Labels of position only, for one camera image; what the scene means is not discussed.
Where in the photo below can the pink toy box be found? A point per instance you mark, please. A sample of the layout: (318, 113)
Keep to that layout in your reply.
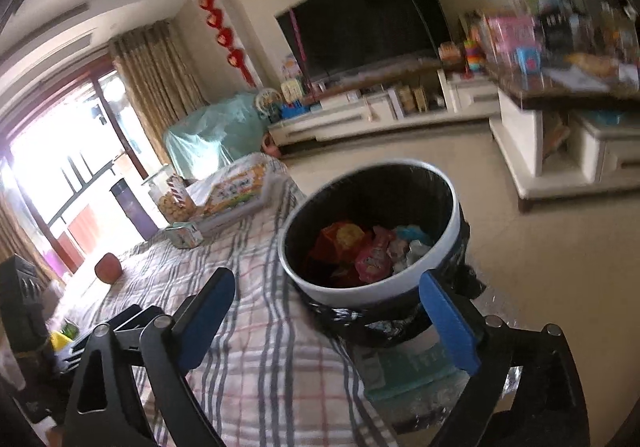
(510, 34)

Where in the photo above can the small white printed box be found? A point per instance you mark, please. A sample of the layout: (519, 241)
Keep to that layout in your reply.
(184, 234)

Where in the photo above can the red yellow snack packet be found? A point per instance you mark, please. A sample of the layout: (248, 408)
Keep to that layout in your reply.
(337, 247)

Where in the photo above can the colourful toy sign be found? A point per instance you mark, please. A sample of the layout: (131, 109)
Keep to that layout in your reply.
(291, 82)

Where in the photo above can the beige curtain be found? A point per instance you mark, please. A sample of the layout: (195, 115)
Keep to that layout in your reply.
(155, 92)
(20, 237)

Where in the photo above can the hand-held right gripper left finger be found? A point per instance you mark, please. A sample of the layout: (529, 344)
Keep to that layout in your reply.
(210, 312)

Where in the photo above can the yellow patterned board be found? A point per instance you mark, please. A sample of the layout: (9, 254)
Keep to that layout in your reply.
(592, 63)

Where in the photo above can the clear plastic sheet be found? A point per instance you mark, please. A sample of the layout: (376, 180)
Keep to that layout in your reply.
(415, 387)

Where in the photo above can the teal covered chair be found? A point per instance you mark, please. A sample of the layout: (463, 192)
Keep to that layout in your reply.
(210, 137)

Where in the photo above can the glass cookie jar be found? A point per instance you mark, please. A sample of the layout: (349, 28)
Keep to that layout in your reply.
(172, 204)

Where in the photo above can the white trash bin black liner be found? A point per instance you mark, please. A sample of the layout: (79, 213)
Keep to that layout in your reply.
(380, 295)

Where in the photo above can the white ferris wheel toy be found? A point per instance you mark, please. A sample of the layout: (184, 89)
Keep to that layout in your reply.
(267, 102)

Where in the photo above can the colourful game box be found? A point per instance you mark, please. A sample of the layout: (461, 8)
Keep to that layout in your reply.
(235, 192)

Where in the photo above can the red heart hanging decoration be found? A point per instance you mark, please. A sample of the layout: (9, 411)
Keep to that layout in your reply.
(225, 34)

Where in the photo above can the marble top coffee table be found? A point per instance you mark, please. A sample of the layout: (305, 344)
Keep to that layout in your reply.
(520, 142)

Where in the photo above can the purple drinking bottle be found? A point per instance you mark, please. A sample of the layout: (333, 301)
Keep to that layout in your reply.
(131, 209)

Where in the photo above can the red apple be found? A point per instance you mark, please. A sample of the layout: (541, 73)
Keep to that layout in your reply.
(107, 268)

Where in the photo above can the green wrapper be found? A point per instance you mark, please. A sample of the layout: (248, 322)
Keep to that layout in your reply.
(71, 329)

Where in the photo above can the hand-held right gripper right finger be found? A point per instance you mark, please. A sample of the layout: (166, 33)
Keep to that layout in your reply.
(450, 322)

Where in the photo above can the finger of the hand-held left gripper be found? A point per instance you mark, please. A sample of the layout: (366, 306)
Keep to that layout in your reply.
(132, 317)
(75, 362)

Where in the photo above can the balcony glass door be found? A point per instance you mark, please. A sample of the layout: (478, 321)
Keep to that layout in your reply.
(65, 162)

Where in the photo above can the white television stand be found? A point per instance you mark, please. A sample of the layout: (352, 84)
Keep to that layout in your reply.
(350, 114)

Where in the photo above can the black flat television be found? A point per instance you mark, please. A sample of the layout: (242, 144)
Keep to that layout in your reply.
(365, 22)

